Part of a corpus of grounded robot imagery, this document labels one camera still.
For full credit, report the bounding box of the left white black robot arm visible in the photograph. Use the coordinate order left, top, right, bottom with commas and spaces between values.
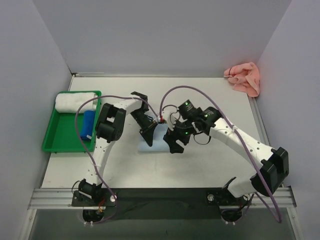
78, 91, 158, 206

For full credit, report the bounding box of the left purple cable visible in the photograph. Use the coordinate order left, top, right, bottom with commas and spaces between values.
74, 94, 163, 225

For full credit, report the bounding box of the rolled dark blue towel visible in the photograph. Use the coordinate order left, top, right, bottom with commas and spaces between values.
80, 110, 96, 141

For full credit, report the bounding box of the pink towel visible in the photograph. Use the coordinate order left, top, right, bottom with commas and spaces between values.
223, 62, 261, 98

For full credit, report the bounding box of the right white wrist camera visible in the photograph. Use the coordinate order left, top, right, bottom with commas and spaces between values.
162, 107, 179, 131

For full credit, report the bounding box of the rolled white towel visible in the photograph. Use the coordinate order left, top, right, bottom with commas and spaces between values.
54, 92, 98, 114

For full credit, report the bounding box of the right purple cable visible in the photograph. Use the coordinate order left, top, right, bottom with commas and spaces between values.
158, 85, 283, 224

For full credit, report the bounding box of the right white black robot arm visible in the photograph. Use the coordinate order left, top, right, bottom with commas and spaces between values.
159, 100, 289, 205

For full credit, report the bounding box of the light blue towel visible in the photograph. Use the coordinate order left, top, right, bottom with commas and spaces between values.
138, 124, 170, 153

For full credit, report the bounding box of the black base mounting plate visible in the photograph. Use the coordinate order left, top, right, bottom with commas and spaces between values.
71, 188, 250, 222

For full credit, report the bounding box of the aluminium front rail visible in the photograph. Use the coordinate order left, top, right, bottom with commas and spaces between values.
28, 187, 297, 210

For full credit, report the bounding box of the purple cable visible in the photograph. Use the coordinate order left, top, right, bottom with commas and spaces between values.
158, 85, 283, 224
74, 94, 163, 225

